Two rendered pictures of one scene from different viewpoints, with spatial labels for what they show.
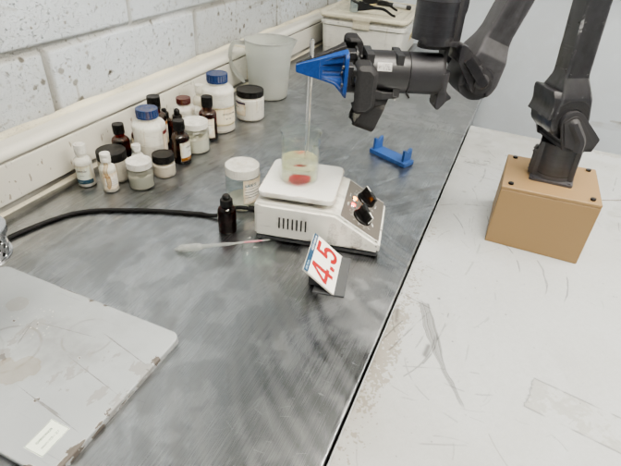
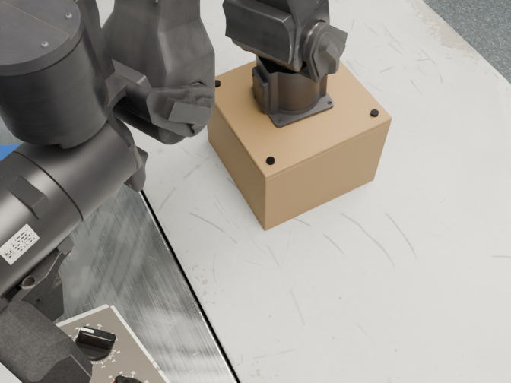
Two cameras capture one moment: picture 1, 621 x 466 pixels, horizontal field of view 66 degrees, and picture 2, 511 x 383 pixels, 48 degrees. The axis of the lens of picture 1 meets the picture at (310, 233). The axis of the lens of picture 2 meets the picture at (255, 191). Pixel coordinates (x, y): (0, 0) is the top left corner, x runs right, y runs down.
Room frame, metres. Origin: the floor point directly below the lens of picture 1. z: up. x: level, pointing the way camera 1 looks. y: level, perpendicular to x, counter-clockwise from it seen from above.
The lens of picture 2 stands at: (0.48, -0.06, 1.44)
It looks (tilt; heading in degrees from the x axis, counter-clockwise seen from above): 57 degrees down; 311
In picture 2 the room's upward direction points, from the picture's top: 1 degrees counter-clockwise
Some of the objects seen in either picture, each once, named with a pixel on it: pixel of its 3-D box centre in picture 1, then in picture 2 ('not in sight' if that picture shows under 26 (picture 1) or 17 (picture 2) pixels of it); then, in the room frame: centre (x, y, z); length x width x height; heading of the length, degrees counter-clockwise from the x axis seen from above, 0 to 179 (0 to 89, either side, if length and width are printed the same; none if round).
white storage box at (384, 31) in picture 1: (371, 29); not in sight; (1.91, -0.18, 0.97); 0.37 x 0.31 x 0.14; 162
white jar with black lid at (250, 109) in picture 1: (249, 103); not in sight; (1.15, 0.17, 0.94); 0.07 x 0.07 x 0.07
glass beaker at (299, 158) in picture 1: (299, 156); not in sight; (0.68, 0.02, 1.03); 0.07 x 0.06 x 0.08; 167
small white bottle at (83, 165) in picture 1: (83, 164); not in sight; (0.77, 0.42, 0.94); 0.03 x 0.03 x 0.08
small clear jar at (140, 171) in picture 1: (140, 172); not in sight; (0.78, 0.32, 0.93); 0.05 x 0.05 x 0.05
